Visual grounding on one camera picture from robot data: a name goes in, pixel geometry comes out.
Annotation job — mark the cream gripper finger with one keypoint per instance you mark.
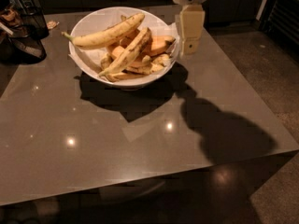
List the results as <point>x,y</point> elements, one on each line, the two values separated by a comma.
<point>191,20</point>

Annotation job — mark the white bowl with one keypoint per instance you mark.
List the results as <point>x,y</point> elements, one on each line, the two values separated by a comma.
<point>104,18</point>

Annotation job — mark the long upper yellow banana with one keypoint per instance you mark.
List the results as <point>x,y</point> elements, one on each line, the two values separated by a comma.
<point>106,37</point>

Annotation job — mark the bottom banana in bowl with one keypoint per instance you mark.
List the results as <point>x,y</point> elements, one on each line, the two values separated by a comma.
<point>122,76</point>

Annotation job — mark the orange sweet potato piece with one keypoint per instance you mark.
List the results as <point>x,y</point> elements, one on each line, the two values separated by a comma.
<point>159,44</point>

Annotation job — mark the small crumpled wrapper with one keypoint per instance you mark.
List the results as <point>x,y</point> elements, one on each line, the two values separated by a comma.
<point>52,24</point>

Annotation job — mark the black mesh basket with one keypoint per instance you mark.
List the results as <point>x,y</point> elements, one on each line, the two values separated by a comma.
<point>34,16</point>

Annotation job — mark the dark tray with items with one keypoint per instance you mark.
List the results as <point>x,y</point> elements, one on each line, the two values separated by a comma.
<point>22,46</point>

